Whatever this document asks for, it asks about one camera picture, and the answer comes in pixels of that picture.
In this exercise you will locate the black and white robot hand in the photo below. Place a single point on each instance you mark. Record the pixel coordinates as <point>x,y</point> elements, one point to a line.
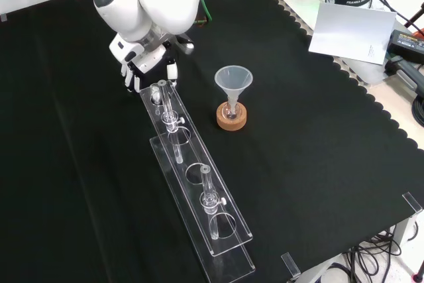
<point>150,61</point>

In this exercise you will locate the clear plastic funnel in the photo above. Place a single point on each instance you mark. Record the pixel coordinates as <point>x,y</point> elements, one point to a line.
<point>233,87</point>

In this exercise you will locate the clear acrylic funnel stand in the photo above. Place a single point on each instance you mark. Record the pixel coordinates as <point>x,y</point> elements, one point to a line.
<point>195,150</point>

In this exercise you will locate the small round-bottom glass flask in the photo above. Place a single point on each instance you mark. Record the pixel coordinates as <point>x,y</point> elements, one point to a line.
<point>232,115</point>

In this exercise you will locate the grey tape strip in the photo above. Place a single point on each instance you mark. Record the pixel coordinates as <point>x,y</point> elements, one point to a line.
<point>3,17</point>

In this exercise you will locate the black bench cloth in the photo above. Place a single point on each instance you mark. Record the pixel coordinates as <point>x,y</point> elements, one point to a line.
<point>298,147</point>

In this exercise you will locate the white paper sheet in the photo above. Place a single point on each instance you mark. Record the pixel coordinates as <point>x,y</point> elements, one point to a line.
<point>351,31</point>

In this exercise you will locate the clear cloth clip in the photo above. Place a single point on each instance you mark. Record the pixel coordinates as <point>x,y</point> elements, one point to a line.
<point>290,264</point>
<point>412,201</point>

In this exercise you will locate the grey and black plug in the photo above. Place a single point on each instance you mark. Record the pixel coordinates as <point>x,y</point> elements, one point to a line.
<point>405,71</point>

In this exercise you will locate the black power adapter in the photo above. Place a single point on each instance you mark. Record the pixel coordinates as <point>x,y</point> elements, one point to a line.
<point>407,42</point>

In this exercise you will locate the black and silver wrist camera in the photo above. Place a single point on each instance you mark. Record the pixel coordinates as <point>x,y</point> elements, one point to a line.
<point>187,46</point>

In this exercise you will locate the pale base plate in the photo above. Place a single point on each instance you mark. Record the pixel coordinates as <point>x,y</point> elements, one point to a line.
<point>298,1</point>

